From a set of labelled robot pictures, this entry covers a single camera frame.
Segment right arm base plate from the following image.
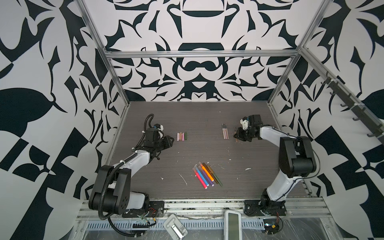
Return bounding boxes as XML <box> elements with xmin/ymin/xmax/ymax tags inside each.
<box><xmin>244</xmin><ymin>200</ymin><xmax>287</xmax><ymax>217</ymax></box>

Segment purple marker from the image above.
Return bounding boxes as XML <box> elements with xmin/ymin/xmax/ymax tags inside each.
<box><xmin>198</xmin><ymin>166</ymin><xmax>215</xmax><ymax>187</ymax></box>

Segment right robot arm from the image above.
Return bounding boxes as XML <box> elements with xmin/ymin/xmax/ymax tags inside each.
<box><xmin>234</xmin><ymin>115</ymin><xmax>317</xmax><ymax>211</ymax></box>

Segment olive green marker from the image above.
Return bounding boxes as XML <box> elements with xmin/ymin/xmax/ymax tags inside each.
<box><xmin>207</xmin><ymin>165</ymin><xmax>223</xmax><ymax>187</ymax></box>

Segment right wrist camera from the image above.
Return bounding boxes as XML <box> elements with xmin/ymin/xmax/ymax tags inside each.
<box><xmin>240</xmin><ymin>117</ymin><xmax>249</xmax><ymax>131</ymax></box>

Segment blue marker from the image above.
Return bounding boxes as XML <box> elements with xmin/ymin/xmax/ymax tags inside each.
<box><xmin>195</xmin><ymin>165</ymin><xmax>209</xmax><ymax>187</ymax></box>

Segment white clamp device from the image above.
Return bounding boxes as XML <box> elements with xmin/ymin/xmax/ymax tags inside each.
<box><xmin>164</xmin><ymin>214</ymin><xmax>188</xmax><ymax>240</ymax></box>

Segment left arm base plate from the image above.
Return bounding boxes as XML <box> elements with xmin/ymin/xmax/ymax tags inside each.
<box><xmin>122</xmin><ymin>201</ymin><xmax>165</xmax><ymax>218</ymax></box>

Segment orange marker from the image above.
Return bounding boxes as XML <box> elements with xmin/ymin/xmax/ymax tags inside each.
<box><xmin>199</xmin><ymin>162</ymin><xmax>215</xmax><ymax>182</ymax></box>

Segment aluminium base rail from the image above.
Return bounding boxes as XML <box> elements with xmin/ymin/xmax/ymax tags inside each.
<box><xmin>76</xmin><ymin>197</ymin><xmax>332</xmax><ymax>223</ymax></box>

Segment red pink marker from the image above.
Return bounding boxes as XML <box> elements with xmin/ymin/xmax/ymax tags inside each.
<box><xmin>193</xmin><ymin>168</ymin><xmax>208</xmax><ymax>189</ymax></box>

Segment green lit circuit board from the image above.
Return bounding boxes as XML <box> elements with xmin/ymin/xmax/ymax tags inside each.
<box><xmin>264</xmin><ymin>218</ymin><xmax>284</xmax><ymax>235</ymax></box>

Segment black hook rail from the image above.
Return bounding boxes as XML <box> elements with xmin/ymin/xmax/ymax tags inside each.
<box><xmin>322</xmin><ymin>71</ymin><xmax>384</xmax><ymax>145</ymax></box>

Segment white tablet device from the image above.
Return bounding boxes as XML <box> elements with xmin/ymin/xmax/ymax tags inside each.
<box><xmin>224</xmin><ymin>210</ymin><xmax>243</xmax><ymax>240</ymax></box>

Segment left circuit board wires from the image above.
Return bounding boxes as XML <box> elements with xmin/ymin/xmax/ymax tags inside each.
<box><xmin>131</xmin><ymin>217</ymin><xmax>157</xmax><ymax>230</ymax></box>

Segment green pen beige body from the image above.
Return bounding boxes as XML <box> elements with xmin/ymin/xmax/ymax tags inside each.
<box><xmin>221</xmin><ymin>124</ymin><xmax>225</xmax><ymax>140</ymax></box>

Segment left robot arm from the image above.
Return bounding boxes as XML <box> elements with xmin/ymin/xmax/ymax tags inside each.
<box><xmin>89</xmin><ymin>124</ymin><xmax>174</xmax><ymax>220</ymax></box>

